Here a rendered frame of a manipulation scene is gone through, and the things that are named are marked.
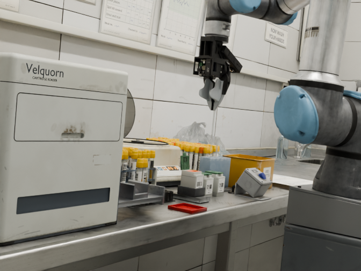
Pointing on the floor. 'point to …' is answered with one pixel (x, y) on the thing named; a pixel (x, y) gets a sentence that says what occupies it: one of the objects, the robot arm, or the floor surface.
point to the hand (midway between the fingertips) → (214, 106)
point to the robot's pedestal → (319, 250)
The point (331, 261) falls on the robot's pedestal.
